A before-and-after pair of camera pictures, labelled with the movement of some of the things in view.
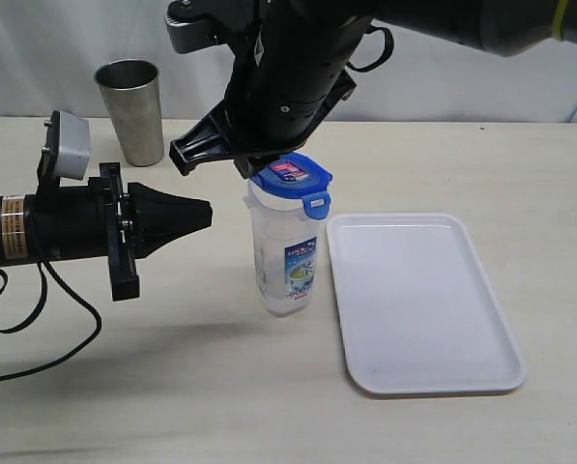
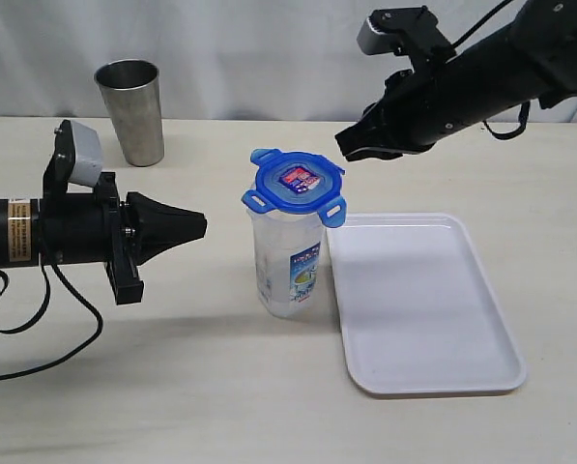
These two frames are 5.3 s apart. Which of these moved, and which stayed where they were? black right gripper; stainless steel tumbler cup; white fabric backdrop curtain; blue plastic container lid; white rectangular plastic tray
Moved: black right gripper; blue plastic container lid
Stayed: white rectangular plastic tray; stainless steel tumbler cup; white fabric backdrop curtain
